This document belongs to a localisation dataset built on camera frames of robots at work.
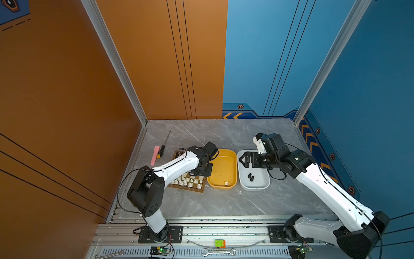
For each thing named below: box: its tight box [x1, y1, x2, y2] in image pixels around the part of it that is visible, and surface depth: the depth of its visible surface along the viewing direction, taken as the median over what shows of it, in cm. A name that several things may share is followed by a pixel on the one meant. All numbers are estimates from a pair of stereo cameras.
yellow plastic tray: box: [207, 148, 238, 191], surface depth 93 cm
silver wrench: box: [202, 248, 237, 257], surface depth 71 cm
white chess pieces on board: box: [171, 176, 203, 188], surface depth 89 cm
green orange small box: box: [214, 238, 226, 249], surface depth 71 cm
